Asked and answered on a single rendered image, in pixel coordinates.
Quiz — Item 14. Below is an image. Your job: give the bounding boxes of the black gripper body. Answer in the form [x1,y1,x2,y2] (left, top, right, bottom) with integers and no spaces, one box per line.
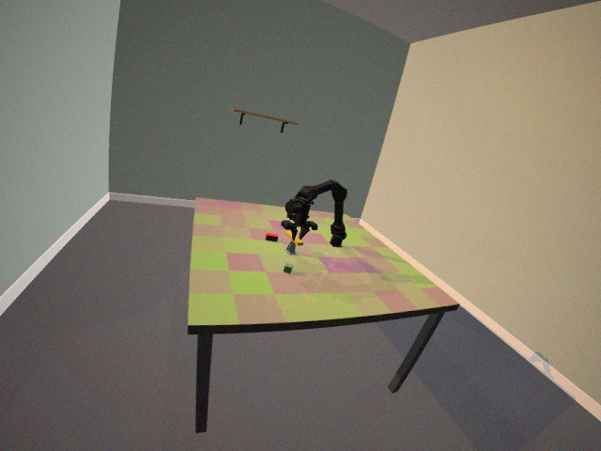
[281,212,318,230]

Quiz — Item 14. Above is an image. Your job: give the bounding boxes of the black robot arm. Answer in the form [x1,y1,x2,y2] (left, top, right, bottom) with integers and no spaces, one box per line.
[285,179,347,247]

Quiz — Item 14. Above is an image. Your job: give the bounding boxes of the yellow bar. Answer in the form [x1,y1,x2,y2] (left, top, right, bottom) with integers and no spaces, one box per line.
[285,231,303,245]

